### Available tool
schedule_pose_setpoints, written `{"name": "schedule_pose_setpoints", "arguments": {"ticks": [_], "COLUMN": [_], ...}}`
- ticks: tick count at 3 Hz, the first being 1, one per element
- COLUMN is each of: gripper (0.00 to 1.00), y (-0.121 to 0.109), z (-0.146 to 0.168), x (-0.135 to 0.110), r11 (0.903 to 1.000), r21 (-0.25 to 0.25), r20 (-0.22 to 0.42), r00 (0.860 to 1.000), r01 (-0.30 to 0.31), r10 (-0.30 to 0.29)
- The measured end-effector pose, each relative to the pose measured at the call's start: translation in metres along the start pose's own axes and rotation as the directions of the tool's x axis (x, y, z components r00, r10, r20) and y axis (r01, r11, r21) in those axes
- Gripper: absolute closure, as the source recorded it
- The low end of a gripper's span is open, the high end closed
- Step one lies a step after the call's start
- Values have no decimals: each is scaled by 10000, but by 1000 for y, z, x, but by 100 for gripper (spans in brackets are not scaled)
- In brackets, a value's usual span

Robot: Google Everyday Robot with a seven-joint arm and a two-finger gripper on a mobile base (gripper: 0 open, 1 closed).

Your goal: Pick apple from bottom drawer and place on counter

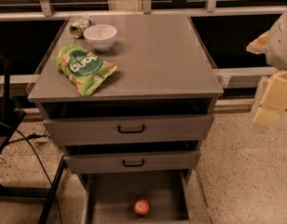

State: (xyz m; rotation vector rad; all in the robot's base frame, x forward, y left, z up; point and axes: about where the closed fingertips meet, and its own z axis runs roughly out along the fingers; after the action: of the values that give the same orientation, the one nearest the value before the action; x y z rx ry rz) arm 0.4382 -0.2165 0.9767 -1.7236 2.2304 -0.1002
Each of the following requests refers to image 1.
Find grey drawer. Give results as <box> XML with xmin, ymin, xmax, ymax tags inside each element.
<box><xmin>44</xmin><ymin>114</ymin><xmax>213</xmax><ymax>146</ymax></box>
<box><xmin>64</xmin><ymin>151</ymin><xmax>200</xmax><ymax>174</ymax></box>
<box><xmin>82</xmin><ymin>171</ymin><xmax>193</xmax><ymax>224</ymax></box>

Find white ceramic bowl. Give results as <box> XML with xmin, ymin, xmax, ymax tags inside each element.
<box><xmin>84</xmin><ymin>24</ymin><xmax>117</xmax><ymax>51</ymax></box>

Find grey top drawer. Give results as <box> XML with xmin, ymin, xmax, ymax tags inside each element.
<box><xmin>44</xmin><ymin>114</ymin><xmax>213</xmax><ymax>146</ymax></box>

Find green snack bag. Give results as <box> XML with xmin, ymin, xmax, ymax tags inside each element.
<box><xmin>54</xmin><ymin>44</ymin><xmax>117</xmax><ymax>97</ymax></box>

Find red apple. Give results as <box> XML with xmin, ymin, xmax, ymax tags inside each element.
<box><xmin>133</xmin><ymin>199</ymin><xmax>150</xmax><ymax>217</ymax></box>

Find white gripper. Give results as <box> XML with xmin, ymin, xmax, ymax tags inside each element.
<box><xmin>246</xmin><ymin>9</ymin><xmax>287</xmax><ymax>128</ymax></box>

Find grey bottom drawer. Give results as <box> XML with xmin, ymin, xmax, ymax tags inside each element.
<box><xmin>82</xmin><ymin>171</ymin><xmax>193</xmax><ymax>224</ymax></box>

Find crushed metal can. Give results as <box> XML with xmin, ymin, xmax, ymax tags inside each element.
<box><xmin>69</xmin><ymin>16</ymin><xmax>95</xmax><ymax>38</ymax></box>

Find grey drawer cabinet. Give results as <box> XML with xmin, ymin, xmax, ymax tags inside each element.
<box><xmin>29</xmin><ymin>15</ymin><xmax>223</xmax><ymax>175</ymax></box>

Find metal window railing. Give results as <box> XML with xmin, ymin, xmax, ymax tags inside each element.
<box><xmin>0</xmin><ymin>0</ymin><xmax>287</xmax><ymax>101</ymax></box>

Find grey middle drawer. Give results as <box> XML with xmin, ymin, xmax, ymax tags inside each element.
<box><xmin>64</xmin><ymin>151</ymin><xmax>200</xmax><ymax>174</ymax></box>

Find black stand with cables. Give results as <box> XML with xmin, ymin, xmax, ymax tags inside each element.
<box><xmin>0</xmin><ymin>52</ymin><xmax>67</xmax><ymax>224</ymax></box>

